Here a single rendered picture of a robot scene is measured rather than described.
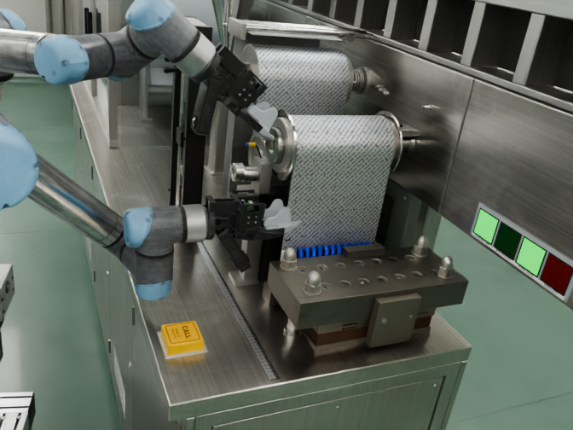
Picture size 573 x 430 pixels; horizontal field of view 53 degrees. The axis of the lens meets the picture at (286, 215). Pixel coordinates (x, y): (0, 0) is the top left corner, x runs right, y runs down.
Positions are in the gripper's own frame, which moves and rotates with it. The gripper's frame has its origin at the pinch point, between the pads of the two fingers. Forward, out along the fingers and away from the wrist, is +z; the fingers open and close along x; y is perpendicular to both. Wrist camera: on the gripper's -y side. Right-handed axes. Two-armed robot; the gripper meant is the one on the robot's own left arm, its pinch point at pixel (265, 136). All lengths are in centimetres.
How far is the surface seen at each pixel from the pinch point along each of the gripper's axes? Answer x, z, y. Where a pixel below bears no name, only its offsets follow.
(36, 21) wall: 551, 17, -66
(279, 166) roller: -1.5, 6.3, -2.6
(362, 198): -5.6, 25.4, 4.6
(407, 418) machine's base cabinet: -31, 57, -25
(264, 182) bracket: 1.8, 8.3, -7.2
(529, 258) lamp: -41, 33, 16
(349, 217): -5.6, 26.4, -0.6
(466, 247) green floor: 146, 244, 38
